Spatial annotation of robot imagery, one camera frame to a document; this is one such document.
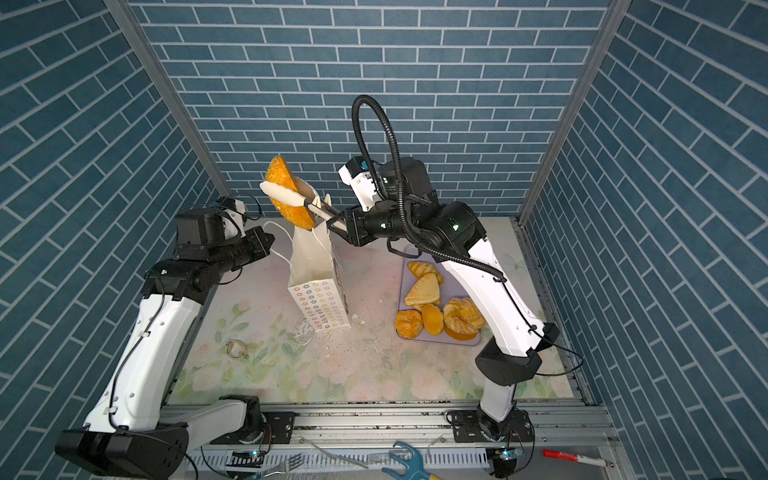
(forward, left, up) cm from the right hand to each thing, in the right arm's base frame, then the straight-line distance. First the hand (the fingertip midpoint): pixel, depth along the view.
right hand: (328, 218), depth 57 cm
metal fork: (-36, +11, -45) cm, 59 cm away
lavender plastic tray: (+16, -29, -46) cm, 57 cm away
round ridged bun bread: (0, -16, -42) cm, 45 cm away
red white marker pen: (-29, -58, -47) cm, 79 cm away
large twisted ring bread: (+2, -32, -41) cm, 52 cm away
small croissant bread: (+21, -19, -43) cm, 51 cm away
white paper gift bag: (+15, +17, -43) cm, 48 cm away
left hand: (+6, +16, -12) cm, 21 cm away
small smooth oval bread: (+2, -23, -43) cm, 49 cm away
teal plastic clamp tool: (-35, -20, -45) cm, 60 cm away
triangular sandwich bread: (+11, -20, -41) cm, 47 cm away
